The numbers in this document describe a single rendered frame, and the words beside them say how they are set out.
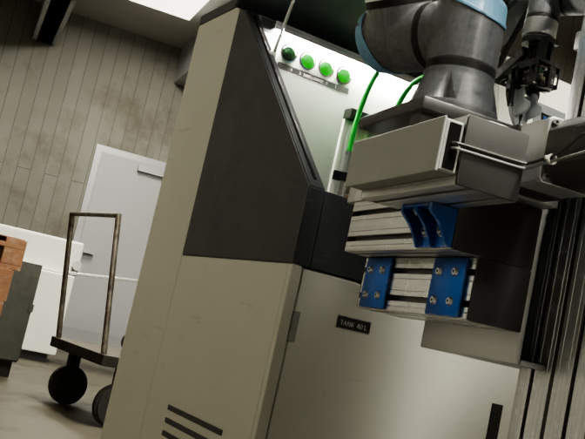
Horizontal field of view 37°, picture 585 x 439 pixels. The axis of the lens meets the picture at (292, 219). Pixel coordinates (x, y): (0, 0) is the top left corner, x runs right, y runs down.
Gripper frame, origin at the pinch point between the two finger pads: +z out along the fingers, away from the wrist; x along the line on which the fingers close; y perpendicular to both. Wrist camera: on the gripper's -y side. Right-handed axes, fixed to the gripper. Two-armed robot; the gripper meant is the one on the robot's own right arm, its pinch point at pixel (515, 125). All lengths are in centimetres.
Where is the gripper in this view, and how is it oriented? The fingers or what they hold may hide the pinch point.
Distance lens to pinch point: 207.0
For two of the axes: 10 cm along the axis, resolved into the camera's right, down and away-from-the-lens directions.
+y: 4.9, -0.1, -8.7
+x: 8.5, 2.5, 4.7
